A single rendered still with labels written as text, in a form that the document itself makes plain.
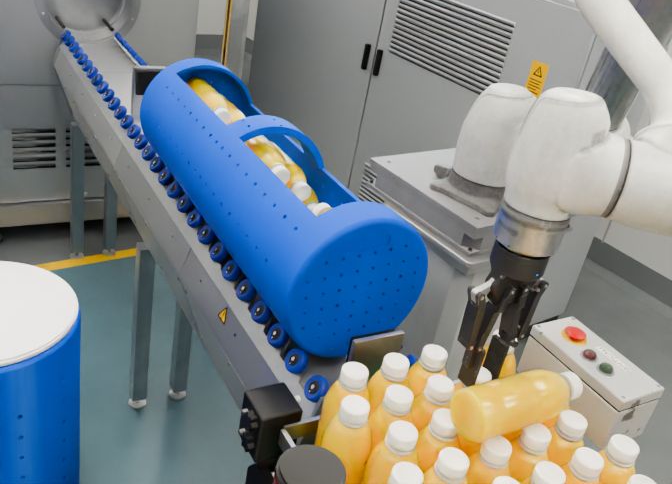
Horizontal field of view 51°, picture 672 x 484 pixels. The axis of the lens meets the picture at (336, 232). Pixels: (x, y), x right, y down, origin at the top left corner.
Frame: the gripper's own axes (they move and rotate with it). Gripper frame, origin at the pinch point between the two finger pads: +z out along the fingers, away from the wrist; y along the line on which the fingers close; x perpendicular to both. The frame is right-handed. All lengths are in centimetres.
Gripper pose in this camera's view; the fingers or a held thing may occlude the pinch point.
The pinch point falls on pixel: (483, 362)
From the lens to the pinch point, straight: 107.8
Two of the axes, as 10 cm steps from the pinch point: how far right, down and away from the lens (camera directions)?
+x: 4.8, 4.8, -7.3
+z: -1.7, 8.7, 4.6
